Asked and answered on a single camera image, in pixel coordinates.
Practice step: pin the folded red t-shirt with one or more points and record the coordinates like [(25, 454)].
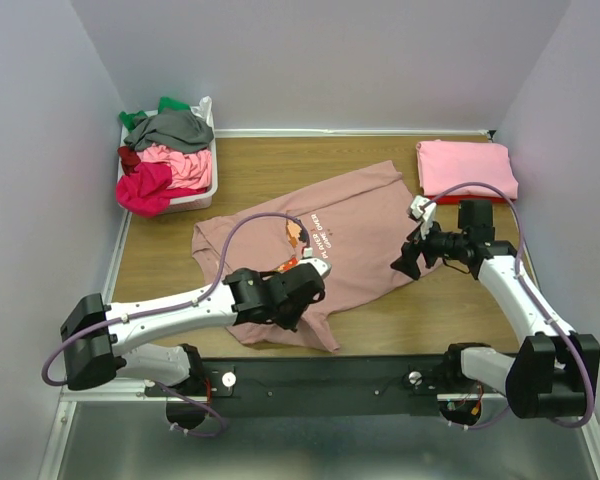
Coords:
[(456, 199)]

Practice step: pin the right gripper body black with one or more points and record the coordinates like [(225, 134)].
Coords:
[(415, 248)]

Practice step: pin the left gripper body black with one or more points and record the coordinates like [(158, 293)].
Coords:
[(294, 316)]

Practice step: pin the white laundry basket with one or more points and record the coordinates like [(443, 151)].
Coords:
[(204, 110)]

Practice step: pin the green t-shirt in basket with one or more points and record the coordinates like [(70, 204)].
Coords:
[(131, 119)]

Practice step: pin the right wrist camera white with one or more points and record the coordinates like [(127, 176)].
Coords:
[(423, 210)]

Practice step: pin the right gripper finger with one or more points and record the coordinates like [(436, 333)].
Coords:
[(411, 249), (407, 264)]

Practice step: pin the magenta t-shirt in basket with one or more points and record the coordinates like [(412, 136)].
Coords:
[(148, 190)]

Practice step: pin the pink t-shirt in basket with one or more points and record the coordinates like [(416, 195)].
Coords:
[(188, 170)]

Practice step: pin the grey t-shirt in basket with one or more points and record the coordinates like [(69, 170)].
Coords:
[(179, 130)]

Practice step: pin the dusty pink printed t-shirt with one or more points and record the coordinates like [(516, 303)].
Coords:
[(356, 221)]

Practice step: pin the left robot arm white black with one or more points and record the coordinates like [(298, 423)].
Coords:
[(103, 342)]

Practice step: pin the aluminium frame rail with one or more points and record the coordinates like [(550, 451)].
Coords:
[(67, 407)]

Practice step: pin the dark red t-shirt in basket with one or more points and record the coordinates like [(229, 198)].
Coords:
[(129, 159)]

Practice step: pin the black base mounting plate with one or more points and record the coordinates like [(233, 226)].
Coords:
[(415, 385)]

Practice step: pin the folded light pink t-shirt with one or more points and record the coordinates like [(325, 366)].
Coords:
[(444, 164)]

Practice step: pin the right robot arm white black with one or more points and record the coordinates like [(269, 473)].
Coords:
[(554, 374)]

